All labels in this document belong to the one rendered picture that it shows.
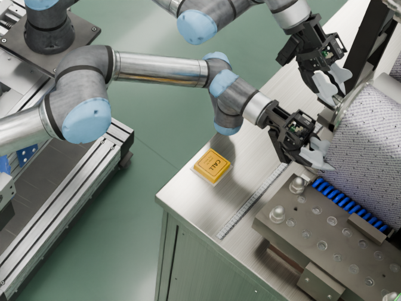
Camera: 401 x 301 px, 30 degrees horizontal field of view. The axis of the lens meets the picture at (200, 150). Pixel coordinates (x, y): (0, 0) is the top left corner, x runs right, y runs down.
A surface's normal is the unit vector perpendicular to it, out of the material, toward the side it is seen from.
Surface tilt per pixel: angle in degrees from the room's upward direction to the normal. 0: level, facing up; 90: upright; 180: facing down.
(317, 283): 90
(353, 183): 90
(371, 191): 90
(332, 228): 0
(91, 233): 0
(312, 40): 90
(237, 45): 0
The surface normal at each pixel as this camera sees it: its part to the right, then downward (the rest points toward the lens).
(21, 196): 0.09, -0.51
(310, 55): -0.63, 0.64
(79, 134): 0.34, 0.80
